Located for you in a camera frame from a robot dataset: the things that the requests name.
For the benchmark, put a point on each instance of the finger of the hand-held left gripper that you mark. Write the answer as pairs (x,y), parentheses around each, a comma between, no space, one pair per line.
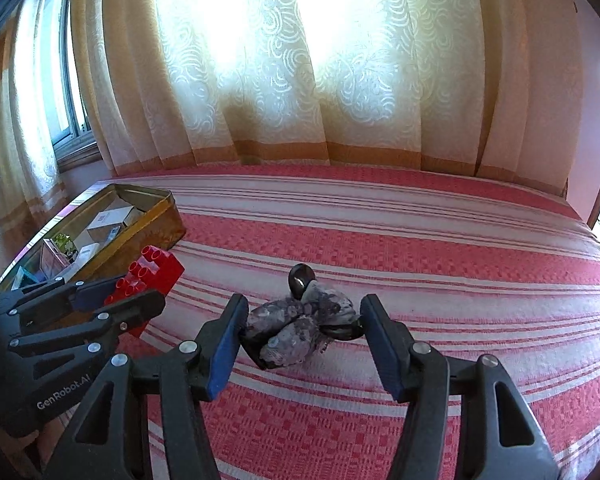
(140,305)
(97,292)

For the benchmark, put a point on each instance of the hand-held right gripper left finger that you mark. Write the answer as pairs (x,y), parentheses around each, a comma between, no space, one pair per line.
(225,350)

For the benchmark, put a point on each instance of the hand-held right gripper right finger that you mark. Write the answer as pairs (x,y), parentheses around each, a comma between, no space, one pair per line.
(382,355)

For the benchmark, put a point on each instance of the red building block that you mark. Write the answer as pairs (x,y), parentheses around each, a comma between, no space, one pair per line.
(160,265)

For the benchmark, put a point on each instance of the long white cardboard box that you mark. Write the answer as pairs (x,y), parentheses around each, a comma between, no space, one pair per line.
(107,219)

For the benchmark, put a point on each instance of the gold rectangular tin box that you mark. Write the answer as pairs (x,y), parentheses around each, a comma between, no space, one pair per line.
(155,230)

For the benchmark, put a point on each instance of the grey camouflage toy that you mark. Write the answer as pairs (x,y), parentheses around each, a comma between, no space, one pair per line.
(300,325)

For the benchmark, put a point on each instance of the red striped tablecloth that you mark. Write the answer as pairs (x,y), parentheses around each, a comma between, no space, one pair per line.
(430,260)

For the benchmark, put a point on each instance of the cream side curtain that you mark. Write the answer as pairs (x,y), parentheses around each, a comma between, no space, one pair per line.
(25,135)

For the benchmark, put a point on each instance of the cream patterned curtain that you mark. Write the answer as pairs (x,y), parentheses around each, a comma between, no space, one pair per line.
(330,60)

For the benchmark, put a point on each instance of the window frame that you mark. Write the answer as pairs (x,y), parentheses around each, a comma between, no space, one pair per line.
(75,135)

